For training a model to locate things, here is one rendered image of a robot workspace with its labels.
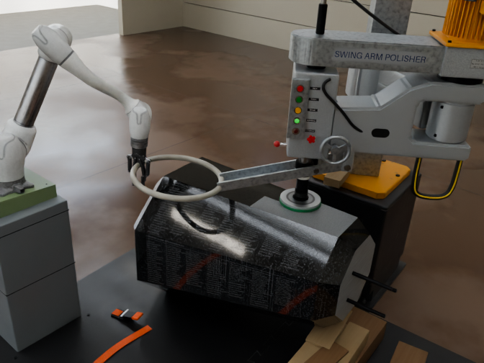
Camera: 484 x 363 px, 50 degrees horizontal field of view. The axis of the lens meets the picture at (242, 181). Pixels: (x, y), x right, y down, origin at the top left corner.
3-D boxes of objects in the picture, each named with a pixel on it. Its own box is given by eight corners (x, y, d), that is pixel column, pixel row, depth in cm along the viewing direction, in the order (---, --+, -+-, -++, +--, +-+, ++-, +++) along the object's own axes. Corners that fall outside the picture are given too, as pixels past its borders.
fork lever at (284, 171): (350, 155, 268) (348, 146, 266) (355, 171, 251) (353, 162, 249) (222, 178, 279) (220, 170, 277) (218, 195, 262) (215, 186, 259)
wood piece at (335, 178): (334, 171, 320) (334, 164, 318) (349, 175, 316) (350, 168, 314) (323, 184, 305) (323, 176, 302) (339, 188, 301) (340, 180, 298)
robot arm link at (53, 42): (73, 50, 238) (77, 45, 251) (42, 20, 231) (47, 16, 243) (54, 69, 241) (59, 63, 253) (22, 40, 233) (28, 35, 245)
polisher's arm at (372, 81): (334, 88, 314) (340, 47, 303) (383, 86, 324) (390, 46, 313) (405, 134, 252) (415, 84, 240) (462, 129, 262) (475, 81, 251)
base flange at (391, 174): (343, 152, 359) (343, 145, 356) (411, 173, 334) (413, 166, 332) (307, 176, 323) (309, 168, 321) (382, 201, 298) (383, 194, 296)
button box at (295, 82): (303, 137, 244) (310, 78, 231) (303, 139, 242) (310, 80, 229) (286, 136, 244) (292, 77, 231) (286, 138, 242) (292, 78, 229)
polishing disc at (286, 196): (290, 186, 284) (291, 184, 283) (326, 197, 274) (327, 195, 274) (273, 202, 267) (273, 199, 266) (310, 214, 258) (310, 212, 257)
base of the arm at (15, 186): (5, 200, 249) (3, 189, 247) (-17, 185, 262) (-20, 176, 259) (39, 189, 262) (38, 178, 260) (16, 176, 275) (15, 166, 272)
